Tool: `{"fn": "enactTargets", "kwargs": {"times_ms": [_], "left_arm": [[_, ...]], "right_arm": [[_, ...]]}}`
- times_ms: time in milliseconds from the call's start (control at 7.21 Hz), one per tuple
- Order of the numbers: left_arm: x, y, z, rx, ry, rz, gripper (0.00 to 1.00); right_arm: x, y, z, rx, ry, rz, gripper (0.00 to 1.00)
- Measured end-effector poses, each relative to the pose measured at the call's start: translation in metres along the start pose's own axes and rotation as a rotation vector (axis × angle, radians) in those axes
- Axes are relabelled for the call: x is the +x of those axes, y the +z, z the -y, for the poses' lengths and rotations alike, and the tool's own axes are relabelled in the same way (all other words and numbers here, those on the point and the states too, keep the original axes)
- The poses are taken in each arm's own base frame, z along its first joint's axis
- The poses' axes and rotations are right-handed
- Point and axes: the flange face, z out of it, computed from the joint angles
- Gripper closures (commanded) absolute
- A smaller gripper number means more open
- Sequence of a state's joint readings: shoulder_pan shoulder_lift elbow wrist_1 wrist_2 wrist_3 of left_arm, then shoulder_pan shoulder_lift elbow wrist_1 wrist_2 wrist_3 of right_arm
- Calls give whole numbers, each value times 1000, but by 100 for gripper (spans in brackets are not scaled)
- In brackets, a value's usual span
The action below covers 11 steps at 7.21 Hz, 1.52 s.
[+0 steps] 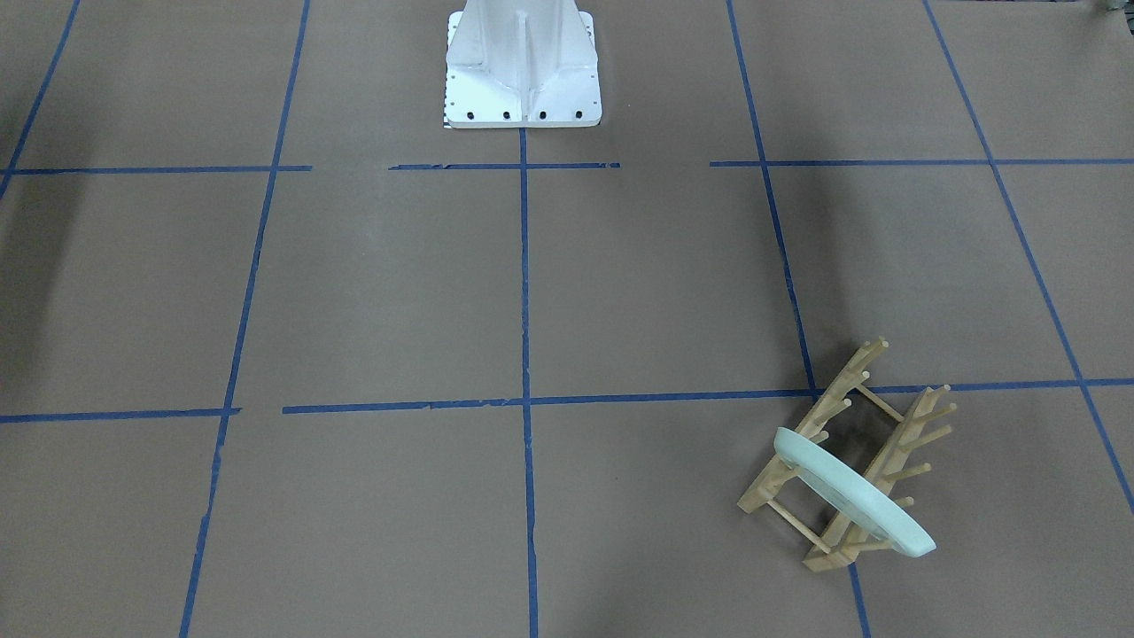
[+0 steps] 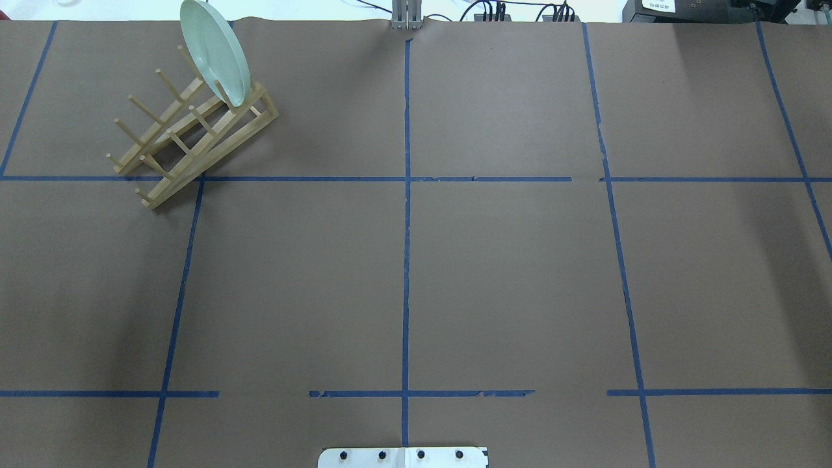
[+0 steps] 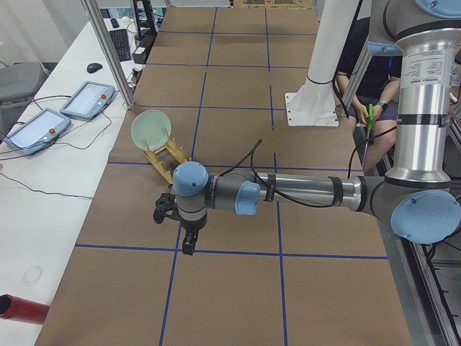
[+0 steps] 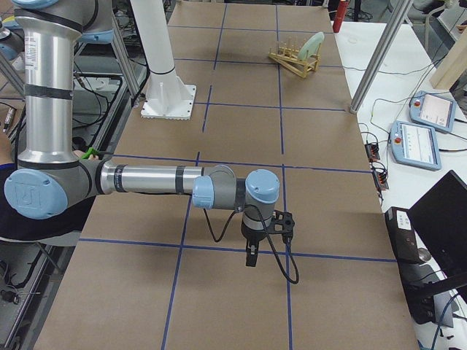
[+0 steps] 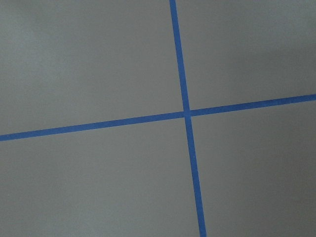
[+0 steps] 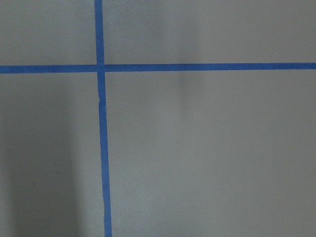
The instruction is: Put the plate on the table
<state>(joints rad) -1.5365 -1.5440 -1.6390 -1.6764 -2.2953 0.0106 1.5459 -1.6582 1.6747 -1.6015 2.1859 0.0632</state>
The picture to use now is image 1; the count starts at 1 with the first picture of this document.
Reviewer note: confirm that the light green plate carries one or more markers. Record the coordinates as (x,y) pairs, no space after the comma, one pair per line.
(852,495)

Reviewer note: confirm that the brown paper table cover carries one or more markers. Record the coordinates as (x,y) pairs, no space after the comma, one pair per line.
(285,357)

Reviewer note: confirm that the wooden dish rack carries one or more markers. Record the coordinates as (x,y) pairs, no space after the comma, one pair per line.
(841,542)

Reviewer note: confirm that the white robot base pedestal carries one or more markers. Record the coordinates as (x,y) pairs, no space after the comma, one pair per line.
(517,64)

